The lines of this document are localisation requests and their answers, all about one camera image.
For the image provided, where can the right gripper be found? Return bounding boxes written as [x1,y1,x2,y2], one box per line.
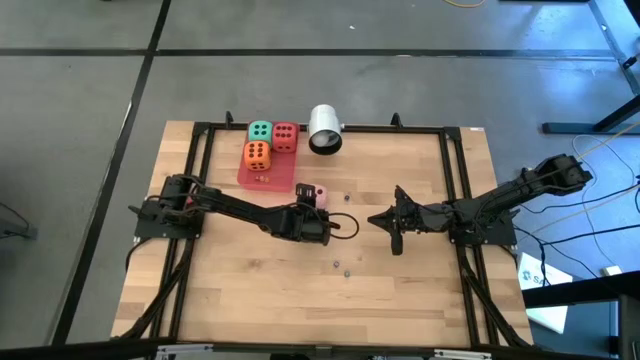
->
[367,184,450,257]

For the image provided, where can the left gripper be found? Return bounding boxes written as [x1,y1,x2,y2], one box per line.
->
[269,182,335,247]

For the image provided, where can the large orange foam die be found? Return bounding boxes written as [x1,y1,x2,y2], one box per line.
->
[243,140,274,172]

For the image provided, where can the large red foam die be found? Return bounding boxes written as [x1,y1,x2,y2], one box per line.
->
[271,121,300,154]

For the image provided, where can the large teal foam die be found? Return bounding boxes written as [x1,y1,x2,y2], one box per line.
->
[247,120,275,146]

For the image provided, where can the pink plastic tray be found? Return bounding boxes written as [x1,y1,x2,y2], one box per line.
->
[236,119,301,193]

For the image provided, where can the white cylinder with black opening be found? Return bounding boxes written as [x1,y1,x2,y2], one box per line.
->
[307,103,346,156]

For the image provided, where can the white printed box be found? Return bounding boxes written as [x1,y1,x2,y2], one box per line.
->
[517,252,575,335]

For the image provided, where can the black furniture bar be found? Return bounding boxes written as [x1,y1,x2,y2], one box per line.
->
[522,271,640,360]

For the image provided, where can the black floor stand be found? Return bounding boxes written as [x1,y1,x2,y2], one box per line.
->
[542,0,640,135]

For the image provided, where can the black rig beam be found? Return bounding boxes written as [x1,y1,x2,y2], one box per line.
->
[0,337,640,360]

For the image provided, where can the dark stand leg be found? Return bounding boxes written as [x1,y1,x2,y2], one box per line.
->
[0,201,39,240]

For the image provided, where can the black left camera cable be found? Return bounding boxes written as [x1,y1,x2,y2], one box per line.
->
[327,212,361,241]

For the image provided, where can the black aluminium table frame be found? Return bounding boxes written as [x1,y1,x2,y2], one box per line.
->
[112,110,534,351]

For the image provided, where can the silver frame bracket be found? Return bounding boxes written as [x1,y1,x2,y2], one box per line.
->
[156,343,215,359]
[433,348,494,360]

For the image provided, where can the black floor cable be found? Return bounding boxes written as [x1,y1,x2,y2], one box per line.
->
[512,184,640,281]

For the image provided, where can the tan floor cable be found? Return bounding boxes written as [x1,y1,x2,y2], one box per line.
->
[564,119,640,224]

